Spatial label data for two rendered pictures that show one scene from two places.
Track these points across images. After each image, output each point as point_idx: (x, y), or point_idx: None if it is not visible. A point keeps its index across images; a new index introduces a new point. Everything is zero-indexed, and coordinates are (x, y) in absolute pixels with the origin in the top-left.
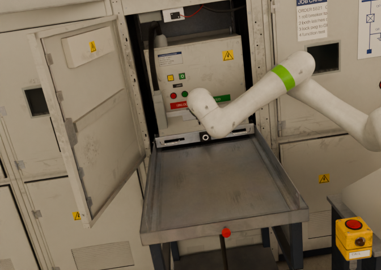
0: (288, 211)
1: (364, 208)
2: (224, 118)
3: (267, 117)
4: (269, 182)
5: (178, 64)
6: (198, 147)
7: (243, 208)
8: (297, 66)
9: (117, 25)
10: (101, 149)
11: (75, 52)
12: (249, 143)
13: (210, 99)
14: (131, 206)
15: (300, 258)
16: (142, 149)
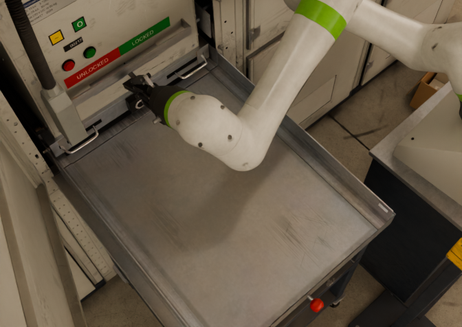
0: (375, 232)
1: (443, 176)
2: (260, 141)
3: (232, 29)
4: (312, 179)
5: (69, 5)
6: (131, 125)
7: (315, 253)
8: (352, 1)
9: None
10: (41, 284)
11: None
12: (214, 85)
13: (229, 118)
14: None
15: (364, 250)
16: (36, 177)
